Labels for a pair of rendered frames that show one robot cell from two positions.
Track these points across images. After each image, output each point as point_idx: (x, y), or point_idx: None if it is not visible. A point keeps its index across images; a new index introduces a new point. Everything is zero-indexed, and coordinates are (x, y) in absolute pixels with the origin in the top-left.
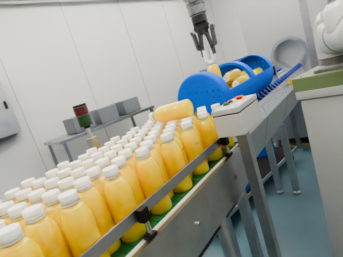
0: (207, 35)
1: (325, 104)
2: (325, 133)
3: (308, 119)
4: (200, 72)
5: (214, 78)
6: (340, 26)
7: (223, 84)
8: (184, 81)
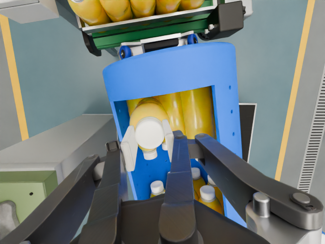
0: (102, 185)
1: (30, 160)
2: (61, 145)
3: (67, 152)
4: (159, 68)
5: (110, 66)
6: None
7: (105, 81)
8: (213, 42)
